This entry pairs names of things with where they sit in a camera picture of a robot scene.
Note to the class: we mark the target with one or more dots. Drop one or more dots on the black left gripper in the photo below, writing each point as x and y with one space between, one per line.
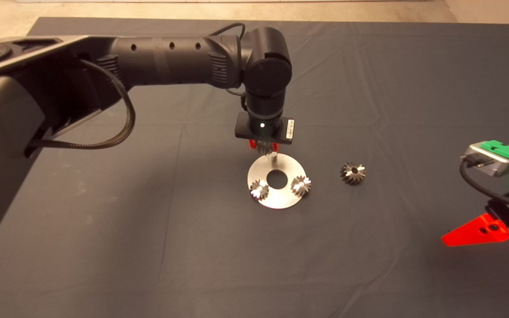
287 130

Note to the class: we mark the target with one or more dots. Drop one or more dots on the small steel gear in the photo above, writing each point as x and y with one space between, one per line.
260 190
301 186
264 148

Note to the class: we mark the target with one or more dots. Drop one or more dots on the large steel gear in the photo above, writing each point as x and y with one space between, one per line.
352 173

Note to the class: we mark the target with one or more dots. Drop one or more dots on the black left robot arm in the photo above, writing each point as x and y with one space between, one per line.
170 62

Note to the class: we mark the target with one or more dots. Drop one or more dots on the round metal plate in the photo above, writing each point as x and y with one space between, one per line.
281 201

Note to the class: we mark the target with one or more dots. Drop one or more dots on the dark grey table cloth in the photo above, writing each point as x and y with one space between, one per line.
325 265

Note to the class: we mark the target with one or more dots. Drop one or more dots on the silver right camera box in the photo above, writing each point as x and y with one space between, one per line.
488 163

